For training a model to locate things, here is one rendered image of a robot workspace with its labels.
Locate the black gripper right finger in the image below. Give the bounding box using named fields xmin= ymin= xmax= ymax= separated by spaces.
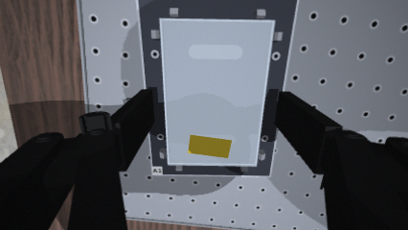
xmin=275 ymin=91 xmax=408 ymax=230

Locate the grey perforated base plate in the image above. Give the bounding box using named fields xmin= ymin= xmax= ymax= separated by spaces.
xmin=77 ymin=0 xmax=408 ymax=230

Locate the clear plastic rectangular lid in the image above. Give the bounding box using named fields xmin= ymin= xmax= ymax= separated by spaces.
xmin=160 ymin=18 xmax=275 ymax=167

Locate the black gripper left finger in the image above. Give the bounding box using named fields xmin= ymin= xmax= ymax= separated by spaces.
xmin=0 ymin=89 xmax=154 ymax=230

